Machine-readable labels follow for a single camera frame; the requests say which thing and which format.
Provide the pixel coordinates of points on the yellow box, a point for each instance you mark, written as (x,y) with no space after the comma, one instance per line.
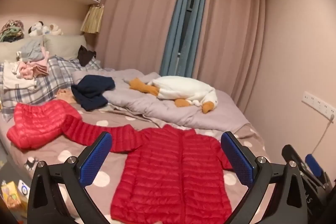
(10,195)

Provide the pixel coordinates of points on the white garment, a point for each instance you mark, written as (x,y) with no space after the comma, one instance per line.
(18,81)

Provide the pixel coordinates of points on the grey quilt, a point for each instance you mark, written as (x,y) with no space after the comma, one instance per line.
(136,106)

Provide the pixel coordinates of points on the white goose plush toy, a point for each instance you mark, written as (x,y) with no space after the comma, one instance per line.
(181,87)

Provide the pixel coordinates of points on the blue and white box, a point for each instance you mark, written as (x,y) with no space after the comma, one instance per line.
(23,188)

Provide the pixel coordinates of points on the coral red down jacket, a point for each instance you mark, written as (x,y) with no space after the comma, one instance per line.
(34,124)

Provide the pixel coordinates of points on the white wall socket strip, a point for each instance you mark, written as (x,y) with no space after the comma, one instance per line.
(319,104)

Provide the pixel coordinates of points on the pink curtain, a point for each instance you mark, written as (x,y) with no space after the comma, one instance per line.
(228,43)
(131,16)

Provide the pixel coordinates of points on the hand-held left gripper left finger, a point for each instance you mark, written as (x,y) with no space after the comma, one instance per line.
(95,158)

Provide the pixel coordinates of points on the colourful patterned cloth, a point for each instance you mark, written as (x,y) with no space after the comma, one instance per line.
(10,29)

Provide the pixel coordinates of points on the dark brown garment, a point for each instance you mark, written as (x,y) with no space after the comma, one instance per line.
(85,56)

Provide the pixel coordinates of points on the beige pillow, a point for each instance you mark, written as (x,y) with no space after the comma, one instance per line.
(8,52)
(65,45)

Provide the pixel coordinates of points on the navy blue garment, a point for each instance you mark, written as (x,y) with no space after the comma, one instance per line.
(92,90)

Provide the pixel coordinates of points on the grey blue garment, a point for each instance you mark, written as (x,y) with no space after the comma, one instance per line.
(31,50)

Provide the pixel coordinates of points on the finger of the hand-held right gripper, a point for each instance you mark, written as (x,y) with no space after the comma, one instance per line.
(291,153)
(313,165)

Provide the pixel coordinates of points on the plaid grey shirt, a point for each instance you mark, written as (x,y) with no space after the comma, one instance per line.
(52,74)

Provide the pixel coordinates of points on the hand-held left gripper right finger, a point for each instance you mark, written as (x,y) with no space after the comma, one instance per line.
(237,158)

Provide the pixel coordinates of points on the brown polka dot blanket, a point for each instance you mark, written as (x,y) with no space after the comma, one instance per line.
(115,161)

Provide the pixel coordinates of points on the white charger plug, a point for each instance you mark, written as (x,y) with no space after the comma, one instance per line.
(332,117)

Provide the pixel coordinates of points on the beige pleated skirt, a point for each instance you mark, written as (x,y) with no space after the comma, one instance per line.
(92,19)

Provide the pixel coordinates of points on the black and white dog plush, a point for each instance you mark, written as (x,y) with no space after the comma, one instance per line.
(35,28)

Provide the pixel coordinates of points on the pink garment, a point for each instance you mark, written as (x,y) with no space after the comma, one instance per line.
(34,67)

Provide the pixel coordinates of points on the peach garment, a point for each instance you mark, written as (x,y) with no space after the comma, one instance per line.
(64,94)

